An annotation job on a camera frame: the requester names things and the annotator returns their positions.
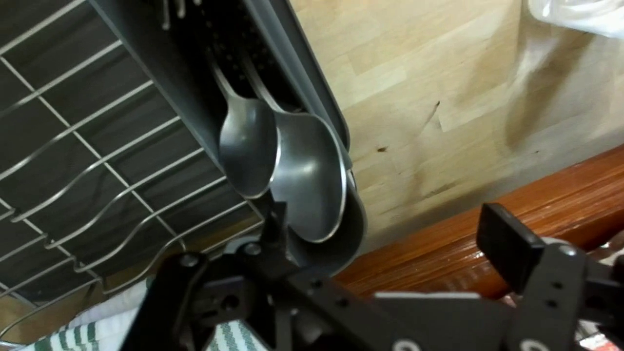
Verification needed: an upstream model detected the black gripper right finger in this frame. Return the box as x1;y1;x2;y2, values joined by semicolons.
477;202;624;351

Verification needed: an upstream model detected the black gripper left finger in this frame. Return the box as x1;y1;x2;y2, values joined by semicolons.
120;196;340;351

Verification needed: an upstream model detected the small steel spoon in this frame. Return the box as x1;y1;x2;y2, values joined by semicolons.
212;64;276;198

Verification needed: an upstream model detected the large steel measuring spoon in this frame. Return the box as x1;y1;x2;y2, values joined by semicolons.
245;58;348;243

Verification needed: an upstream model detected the green white dish towel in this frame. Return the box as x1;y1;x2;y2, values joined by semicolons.
18;280;270;351

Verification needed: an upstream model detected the grey steel dish rack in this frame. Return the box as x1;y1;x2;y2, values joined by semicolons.
0;0;368;344

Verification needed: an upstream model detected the brown wooden side table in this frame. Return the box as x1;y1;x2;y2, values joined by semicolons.
334;142;624;301

